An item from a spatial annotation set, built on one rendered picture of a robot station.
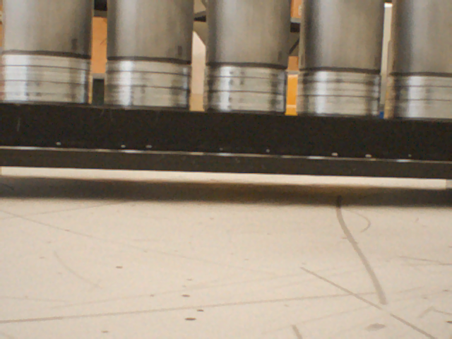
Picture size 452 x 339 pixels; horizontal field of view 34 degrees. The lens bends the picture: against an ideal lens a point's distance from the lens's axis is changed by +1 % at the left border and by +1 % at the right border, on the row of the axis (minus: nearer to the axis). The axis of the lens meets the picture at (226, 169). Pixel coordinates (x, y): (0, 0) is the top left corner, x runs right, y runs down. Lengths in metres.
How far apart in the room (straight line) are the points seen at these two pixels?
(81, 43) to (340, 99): 0.07
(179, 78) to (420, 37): 0.07
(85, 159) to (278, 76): 0.07
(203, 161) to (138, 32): 0.05
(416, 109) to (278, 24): 0.05
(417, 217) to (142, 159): 0.06
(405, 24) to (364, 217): 0.09
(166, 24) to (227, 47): 0.02
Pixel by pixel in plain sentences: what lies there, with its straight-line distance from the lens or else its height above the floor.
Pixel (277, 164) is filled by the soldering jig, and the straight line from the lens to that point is 0.16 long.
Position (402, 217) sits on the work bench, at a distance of 0.16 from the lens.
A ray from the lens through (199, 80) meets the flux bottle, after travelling 0.36.
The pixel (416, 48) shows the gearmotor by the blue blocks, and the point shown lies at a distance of 0.22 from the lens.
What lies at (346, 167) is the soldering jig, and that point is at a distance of 0.17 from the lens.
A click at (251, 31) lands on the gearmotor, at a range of 0.21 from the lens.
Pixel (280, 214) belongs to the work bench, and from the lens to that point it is 0.15.
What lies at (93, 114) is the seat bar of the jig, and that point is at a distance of 0.20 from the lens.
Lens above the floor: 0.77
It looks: 4 degrees down
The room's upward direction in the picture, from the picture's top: 2 degrees clockwise
